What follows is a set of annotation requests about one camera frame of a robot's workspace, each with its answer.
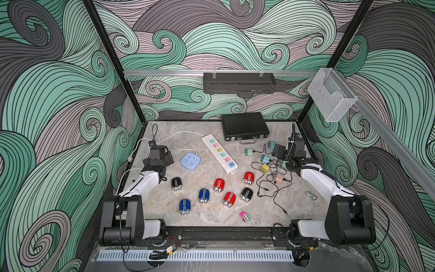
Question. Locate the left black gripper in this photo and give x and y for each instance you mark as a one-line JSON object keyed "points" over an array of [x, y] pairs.
{"points": [[167, 158]]}

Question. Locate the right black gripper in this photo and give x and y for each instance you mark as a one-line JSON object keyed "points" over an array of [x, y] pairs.
{"points": [[281, 149]]}

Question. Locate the teal charger adapter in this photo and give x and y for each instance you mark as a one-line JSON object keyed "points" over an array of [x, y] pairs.
{"points": [[264, 159], [271, 145]]}

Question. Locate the beige charger adapter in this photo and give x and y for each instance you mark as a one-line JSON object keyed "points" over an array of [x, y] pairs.
{"points": [[278, 178]]}

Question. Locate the black shaver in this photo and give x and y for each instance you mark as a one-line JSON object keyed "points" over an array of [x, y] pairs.
{"points": [[176, 184], [246, 194]]}

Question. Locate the yellow charger adapter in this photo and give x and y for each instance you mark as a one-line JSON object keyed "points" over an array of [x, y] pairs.
{"points": [[264, 168]]}

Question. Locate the green charger adapter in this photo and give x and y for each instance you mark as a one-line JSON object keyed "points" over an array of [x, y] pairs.
{"points": [[248, 152]]}

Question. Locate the red shaver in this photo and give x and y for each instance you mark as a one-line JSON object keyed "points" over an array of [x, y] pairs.
{"points": [[219, 185], [229, 199], [249, 178]]}

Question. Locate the blue shaver front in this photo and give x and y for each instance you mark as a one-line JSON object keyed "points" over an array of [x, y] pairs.
{"points": [[185, 206]]}

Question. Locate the blue shaver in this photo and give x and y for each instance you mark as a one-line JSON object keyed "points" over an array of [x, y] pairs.
{"points": [[204, 196], [185, 206]]}

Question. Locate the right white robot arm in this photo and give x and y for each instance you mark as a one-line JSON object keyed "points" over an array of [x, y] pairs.
{"points": [[349, 218]]}

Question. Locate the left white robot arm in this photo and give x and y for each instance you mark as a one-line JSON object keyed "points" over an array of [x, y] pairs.
{"points": [[122, 222]]}

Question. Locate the light blue socket cube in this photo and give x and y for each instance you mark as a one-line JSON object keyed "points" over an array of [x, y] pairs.
{"points": [[190, 161]]}

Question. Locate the silver metal knob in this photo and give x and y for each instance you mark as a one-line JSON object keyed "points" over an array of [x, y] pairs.
{"points": [[311, 195]]}

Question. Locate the black briefcase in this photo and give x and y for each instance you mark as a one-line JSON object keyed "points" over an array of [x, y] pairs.
{"points": [[244, 126]]}

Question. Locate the white power strip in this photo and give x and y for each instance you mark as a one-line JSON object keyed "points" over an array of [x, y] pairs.
{"points": [[221, 155]]}

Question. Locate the pink striped small box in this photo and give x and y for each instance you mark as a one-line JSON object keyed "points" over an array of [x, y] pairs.
{"points": [[245, 217]]}

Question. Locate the clear acrylic wall box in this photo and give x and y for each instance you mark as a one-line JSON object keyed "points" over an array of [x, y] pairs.
{"points": [[332, 94]]}

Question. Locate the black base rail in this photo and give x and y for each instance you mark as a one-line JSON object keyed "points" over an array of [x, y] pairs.
{"points": [[189, 237]]}

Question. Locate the aluminium wall rail back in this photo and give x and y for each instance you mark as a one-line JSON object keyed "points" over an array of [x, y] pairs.
{"points": [[198, 73]]}

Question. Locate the aluminium wall rail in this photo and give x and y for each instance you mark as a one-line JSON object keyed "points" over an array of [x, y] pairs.
{"points": [[198, 73], [372, 104]]}

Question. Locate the black wall shelf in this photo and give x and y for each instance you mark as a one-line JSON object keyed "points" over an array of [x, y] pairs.
{"points": [[242, 84]]}

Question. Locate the white slotted cable duct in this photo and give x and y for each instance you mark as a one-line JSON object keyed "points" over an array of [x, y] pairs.
{"points": [[201, 255]]}

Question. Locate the aluminium wall rail right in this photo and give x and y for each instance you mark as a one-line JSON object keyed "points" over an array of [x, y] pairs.
{"points": [[372, 104]]}

